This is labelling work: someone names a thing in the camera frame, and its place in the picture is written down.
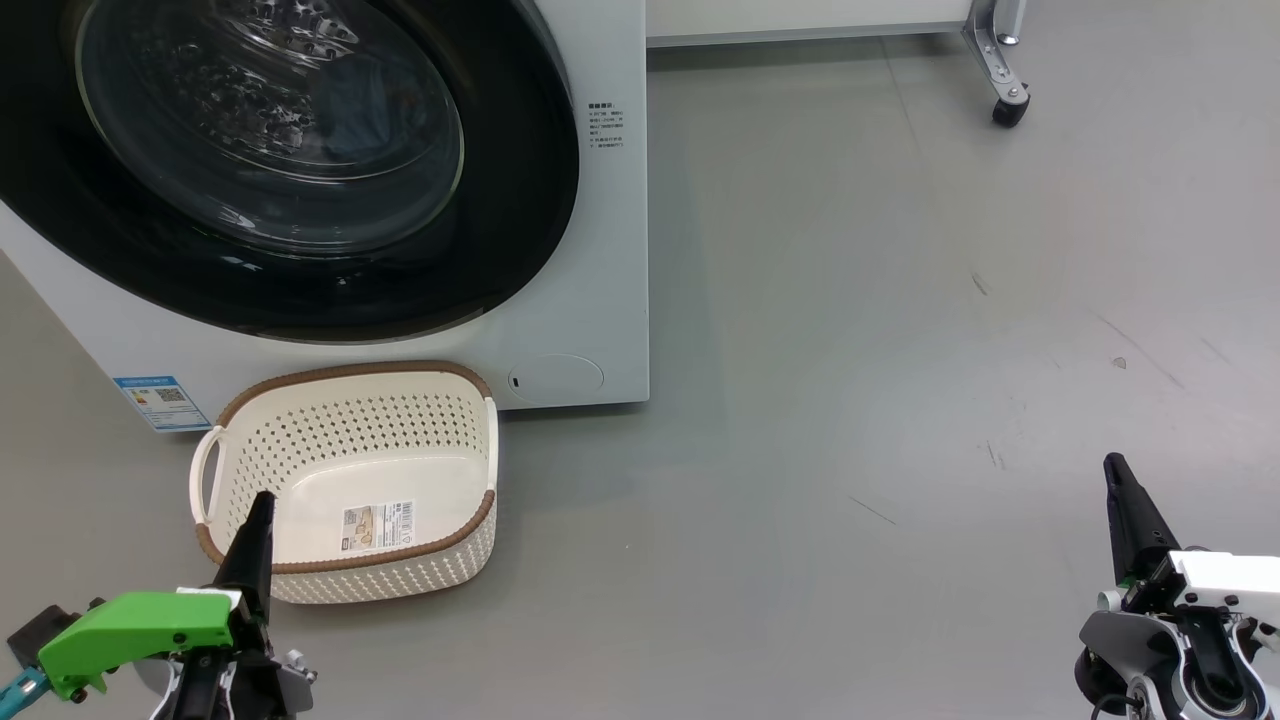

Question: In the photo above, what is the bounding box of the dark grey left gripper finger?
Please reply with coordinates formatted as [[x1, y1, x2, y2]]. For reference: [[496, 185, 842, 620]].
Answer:
[[212, 490, 278, 627]]

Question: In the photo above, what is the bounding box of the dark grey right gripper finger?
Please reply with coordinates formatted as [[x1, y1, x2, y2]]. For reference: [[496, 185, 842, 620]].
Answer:
[[1102, 452, 1183, 593]]

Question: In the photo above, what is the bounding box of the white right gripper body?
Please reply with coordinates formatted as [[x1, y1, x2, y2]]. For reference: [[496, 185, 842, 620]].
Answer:
[[1168, 550, 1280, 609]]

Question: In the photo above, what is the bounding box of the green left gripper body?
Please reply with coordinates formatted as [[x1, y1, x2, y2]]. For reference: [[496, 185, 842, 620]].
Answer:
[[37, 588, 241, 703]]

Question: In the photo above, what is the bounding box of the black round glass washer door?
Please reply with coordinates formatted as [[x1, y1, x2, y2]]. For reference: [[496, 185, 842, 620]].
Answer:
[[0, 0, 581, 344]]

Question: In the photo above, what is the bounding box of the basket product label sticker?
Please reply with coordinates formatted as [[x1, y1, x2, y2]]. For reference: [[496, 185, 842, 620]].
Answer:
[[341, 500, 417, 551]]

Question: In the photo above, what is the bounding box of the cream perforated basket brown rim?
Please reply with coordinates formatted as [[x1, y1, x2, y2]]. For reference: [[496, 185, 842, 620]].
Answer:
[[189, 361, 499, 605]]

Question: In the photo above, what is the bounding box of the white front-load washing machine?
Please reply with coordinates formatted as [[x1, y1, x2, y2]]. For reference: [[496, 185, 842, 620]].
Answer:
[[0, 0, 651, 433]]

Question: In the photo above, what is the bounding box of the blue energy label sticker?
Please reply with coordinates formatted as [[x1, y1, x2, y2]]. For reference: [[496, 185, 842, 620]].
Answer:
[[113, 375, 213, 433]]

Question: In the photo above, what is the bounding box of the small printed text label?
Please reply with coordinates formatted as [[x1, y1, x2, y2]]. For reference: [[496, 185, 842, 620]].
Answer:
[[587, 100, 625, 151]]

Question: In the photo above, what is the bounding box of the teal cable connector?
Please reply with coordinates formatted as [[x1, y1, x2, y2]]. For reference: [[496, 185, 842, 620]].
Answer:
[[0, 665, 51, 713]]

